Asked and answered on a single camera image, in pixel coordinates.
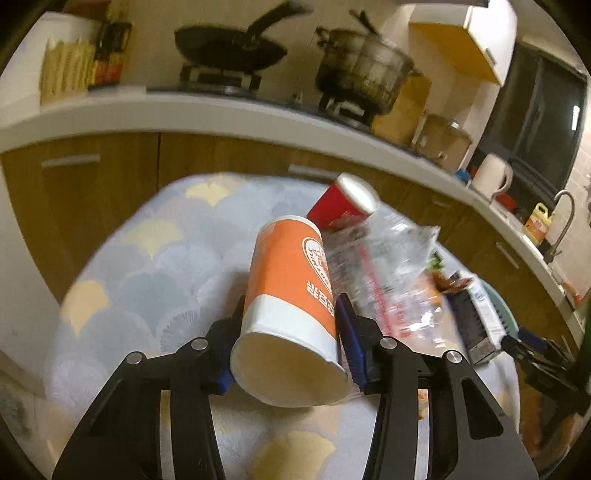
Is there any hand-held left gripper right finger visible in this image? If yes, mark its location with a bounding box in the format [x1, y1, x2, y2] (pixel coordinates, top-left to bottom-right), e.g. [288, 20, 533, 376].
[335, 293, 540, 480]

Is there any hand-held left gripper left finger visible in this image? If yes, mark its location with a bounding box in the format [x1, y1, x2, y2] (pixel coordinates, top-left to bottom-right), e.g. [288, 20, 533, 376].
[52, 295, 245, 480]

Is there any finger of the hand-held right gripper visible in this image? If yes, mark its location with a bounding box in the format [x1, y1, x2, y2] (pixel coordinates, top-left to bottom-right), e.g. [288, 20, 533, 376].
[501, 327, 555, 365]

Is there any light green plastic basket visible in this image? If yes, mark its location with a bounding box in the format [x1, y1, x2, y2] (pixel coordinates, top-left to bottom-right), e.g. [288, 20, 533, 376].
[480, 281, 518, 337]

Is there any orange paper cup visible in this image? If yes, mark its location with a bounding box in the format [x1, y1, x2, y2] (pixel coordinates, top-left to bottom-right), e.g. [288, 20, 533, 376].
[229, 215, 352, 408]

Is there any dark drink carton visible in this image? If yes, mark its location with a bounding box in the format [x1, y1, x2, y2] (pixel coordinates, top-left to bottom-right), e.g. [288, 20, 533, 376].
[445, 277, 506, 365]

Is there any clear plastic wrapper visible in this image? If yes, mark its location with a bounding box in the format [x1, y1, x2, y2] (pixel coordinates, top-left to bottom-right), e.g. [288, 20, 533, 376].
[323, 210, 455, 358]

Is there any orange snack wrapper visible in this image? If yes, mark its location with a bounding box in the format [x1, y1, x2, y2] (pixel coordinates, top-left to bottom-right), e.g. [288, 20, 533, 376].
[427, 270, 476, 296]

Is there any yellow detergent bottle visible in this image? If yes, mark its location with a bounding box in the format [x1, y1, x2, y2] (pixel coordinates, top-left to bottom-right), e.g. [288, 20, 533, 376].
[523, 202, 555, 246]

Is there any shell patterned tablecloth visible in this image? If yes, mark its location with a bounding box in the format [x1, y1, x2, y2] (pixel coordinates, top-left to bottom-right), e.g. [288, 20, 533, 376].
[46, 173, 522, 480]

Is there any steel kitchen faucet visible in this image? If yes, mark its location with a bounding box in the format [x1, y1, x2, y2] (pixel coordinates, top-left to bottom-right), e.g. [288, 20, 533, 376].
[545, 190, 578, 264]

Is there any red paper cup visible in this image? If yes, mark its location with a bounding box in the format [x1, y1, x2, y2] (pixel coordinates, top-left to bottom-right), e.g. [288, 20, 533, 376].
[306, 173, 381, 232]

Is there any white electric kettle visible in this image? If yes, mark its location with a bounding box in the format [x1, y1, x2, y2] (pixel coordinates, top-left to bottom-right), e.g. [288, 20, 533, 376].
[471, 154, 514, 200]

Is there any wooden base cabinet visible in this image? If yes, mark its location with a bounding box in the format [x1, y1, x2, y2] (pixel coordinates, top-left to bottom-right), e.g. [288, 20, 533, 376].
[0, 131, 583, 342]

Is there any steel rice cooker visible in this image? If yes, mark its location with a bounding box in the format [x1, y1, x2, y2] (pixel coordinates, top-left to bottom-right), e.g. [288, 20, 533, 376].
[412, 113, 474, 171]

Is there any dark kitchen window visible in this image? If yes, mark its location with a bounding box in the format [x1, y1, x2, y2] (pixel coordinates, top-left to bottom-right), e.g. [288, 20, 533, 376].
[475, 39, 589, 190]

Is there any wooden cutting board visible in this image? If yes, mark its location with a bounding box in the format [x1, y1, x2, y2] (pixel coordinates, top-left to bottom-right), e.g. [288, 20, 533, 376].
[372, 74, 432, 146]

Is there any steel steamer pot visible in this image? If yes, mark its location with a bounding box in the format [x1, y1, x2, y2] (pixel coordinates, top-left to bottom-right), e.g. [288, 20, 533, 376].
[315, 11, 422, 115]

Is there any black gas stove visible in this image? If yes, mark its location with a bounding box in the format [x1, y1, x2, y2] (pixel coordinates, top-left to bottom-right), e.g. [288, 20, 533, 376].
[148, 62, 416, 134]

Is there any black wok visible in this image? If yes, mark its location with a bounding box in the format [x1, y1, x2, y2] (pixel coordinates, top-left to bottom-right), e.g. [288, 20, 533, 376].
[174, 0, 315, 75]

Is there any woven yellow basket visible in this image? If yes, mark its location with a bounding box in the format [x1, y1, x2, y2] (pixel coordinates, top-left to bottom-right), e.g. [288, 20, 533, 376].
[39, 39, 98, 104]

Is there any white wall cabinet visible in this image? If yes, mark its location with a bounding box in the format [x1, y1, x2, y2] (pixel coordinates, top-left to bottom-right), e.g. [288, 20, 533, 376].
[409, 0, 518, 86]

